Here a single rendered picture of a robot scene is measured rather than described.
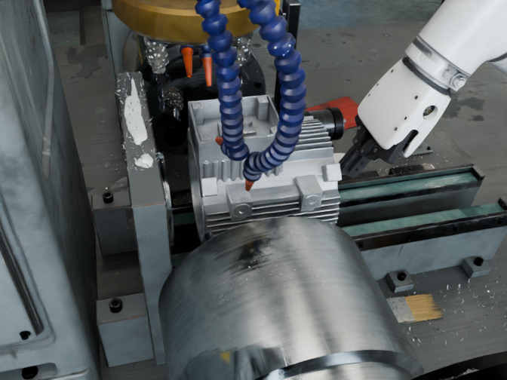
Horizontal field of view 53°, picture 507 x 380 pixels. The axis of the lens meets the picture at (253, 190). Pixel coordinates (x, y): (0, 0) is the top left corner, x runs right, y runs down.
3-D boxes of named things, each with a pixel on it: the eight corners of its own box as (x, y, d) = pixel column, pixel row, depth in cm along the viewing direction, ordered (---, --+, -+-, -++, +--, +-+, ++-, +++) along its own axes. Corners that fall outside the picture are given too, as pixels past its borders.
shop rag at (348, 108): (347, 97, 141) (348, 94, 140) (376, 119, 133) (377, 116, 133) (303, 111, 134) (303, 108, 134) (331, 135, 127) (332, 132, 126)
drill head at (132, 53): (141, 193, 91) (124, 67, 74) (124, 78, 120) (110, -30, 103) (274, 175, 96) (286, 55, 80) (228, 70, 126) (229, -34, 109)
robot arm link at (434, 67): (483, 85, 63) (466, 104, 64) (447, 53, 69) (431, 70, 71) (442, 59, 58) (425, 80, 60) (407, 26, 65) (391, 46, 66)
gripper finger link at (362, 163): (392, 154, 69) (361, 189, 72) (382, 141, 71) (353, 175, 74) (376, 148, 67) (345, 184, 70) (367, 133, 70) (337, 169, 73)
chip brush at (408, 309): (331, 335, 84) (332, 332, 84) (322, 310, 88) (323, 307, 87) (444, 318, 88) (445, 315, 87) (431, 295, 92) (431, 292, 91)
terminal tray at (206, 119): (199, 186, 69) (198, 144, 65) (188, 140, 77) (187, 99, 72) (283, 176, 72) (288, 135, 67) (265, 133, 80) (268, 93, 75)
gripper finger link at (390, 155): (410, 163, 65) (377, 164, 69) (421, 106, 66) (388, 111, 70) (404, 161, 64) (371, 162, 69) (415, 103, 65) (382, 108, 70)
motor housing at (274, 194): (206, 279, 77) (204, 185, 64) (188, 195, 90) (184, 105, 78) (330, 260, 81) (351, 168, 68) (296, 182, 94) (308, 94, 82)
